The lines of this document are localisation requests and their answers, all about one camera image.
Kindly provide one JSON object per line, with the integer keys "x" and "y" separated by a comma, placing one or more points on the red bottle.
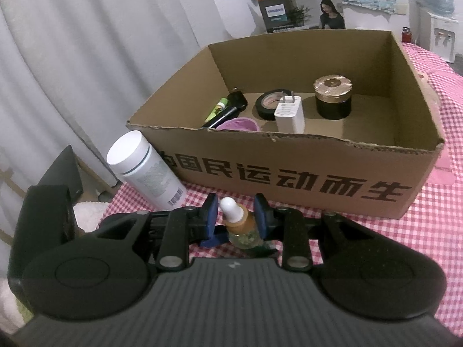
{"x": 406, "y": 36}

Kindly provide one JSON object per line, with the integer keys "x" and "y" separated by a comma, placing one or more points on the white charger plug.
{"x": 289, "y": 115}

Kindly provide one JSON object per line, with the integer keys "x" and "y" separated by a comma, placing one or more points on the white fluffy cloth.
{"x": 88, "y": 213}

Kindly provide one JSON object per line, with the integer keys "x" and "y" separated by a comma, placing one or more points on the dark flat panel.
{"x": 61, "y": 170}

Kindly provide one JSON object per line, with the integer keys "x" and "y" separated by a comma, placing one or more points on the white curtain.
{"x": 90, "y": 43}

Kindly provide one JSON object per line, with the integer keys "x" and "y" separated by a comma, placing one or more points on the white water dispenser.
{"x": 437, "y": 32}

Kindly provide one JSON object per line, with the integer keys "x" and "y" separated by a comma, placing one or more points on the green lip balm tube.
{"x": 217, "y": 110}

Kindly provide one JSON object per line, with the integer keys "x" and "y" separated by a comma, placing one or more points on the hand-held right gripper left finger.
{"x": 212, "y": 220}

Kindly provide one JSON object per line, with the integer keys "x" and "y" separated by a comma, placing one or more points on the black lipstick tube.
{"x": 224, "y": 117}

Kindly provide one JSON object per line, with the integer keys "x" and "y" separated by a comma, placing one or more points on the green dropper bottle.
{"x": 238, "y": 224}

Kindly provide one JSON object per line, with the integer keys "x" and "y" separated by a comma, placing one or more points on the black tape roll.
{"x": 264, "y": 110}

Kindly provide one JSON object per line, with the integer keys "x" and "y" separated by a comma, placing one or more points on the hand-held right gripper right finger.
{"x": 260, "y": 220}

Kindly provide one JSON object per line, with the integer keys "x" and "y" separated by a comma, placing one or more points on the brown cardboard box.
{"x": 325, "y": 166}

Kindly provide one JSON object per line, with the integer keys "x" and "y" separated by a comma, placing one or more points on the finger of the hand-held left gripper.
{"x": 214, "y": 242}

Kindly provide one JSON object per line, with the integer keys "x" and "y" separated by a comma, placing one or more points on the red checkered tablecloth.
{"x": 434, "y": 231}

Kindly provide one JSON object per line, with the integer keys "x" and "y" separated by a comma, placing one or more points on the white supplement bottle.
{"x": 144, "y": 173}

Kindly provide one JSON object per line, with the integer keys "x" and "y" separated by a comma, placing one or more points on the dark jar with gold lid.
{"x": 332, "y": 104}

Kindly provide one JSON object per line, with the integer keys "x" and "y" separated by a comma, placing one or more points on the purple plastic lid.
{"x": 238, "y": 124}

